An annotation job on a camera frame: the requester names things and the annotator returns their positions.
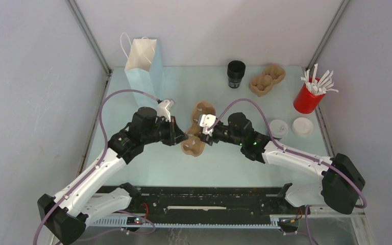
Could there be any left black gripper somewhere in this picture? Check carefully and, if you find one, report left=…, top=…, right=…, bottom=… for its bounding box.
left=142, top=115, right=188, bottom=146

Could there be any brown pulp cup carrier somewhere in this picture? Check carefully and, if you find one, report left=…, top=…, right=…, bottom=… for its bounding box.
left=249, top=64, right=286, bottom=97
left=181, top=101, right=216, bottom=157

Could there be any white cup lid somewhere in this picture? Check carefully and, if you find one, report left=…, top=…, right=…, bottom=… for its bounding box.
left=269, top=119, right=289, bottom=137

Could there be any light blue paper bag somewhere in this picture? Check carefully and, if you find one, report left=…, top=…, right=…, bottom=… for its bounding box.
left=119, top=32, right=164, bottom=107

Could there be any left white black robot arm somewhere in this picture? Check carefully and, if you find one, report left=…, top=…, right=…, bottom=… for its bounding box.
left=37, top=107, right=188, bottom=244

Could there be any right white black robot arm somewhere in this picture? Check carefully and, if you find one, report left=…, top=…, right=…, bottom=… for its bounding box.
left=198, top=112, right=365, bottom=214

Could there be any black paper cup stack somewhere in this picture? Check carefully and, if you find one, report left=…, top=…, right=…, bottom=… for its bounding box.
left=227, top=60, right=246, bottom=89

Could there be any white lid stack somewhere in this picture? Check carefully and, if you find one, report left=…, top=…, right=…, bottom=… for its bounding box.
left=292, top=117, right=314, bottom=137

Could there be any red cup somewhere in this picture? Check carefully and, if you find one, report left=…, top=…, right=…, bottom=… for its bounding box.
left=293, top=85, right=325, bottom=114

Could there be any white wrapped straws bundle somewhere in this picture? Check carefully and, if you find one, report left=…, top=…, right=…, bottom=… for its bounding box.
left=301, top=63, right=339, bottom=96

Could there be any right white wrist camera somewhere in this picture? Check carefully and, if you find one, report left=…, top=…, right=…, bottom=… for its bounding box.
left=198, top=114, right=216, bottom=136

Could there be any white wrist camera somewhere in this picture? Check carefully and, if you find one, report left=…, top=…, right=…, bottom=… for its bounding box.
left=198, top=114, right=216, bottom=136
left=156, top=99, right=176, bottom=123

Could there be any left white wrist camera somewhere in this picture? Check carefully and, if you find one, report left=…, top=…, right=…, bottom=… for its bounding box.
left=156, top=99, right=176, bottom=123

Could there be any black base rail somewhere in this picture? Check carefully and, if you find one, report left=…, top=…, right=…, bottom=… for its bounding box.
left=58, top=185, right=366, bottom=234

